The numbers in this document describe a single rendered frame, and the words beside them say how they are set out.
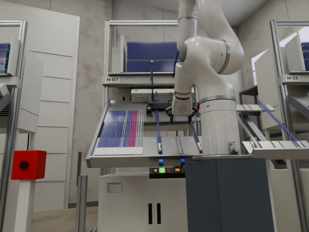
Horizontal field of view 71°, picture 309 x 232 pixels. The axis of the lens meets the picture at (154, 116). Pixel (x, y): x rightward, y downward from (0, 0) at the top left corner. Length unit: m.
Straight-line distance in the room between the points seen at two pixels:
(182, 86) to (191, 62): 0.29
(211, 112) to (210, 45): 0.22
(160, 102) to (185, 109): 0.48
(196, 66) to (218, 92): 0.11
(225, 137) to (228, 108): 0.09
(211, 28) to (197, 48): 0.15
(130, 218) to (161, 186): 0.27
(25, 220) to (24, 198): 0.11
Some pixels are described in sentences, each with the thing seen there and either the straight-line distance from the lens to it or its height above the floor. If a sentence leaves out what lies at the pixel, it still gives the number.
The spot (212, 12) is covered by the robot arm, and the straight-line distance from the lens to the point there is 0.88.
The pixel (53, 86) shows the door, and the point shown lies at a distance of 4.29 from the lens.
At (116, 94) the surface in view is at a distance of 1.88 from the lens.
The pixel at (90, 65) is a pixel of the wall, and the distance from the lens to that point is 4.52.
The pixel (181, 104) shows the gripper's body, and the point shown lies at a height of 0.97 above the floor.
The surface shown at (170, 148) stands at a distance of 1.20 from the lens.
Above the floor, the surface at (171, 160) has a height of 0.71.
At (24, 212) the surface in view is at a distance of 1.45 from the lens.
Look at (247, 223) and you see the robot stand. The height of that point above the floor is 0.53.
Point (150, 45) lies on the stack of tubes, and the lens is 1.83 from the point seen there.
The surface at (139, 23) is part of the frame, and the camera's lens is 2.02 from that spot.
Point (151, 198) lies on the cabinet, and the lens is 1.45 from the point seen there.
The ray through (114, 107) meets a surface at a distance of 1.64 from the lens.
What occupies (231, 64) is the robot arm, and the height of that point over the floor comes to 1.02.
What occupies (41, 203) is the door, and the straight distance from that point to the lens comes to 4.10.
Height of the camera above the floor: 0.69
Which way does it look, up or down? 13 degrees up
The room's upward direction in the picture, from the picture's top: 1 degrees counter-clockwise
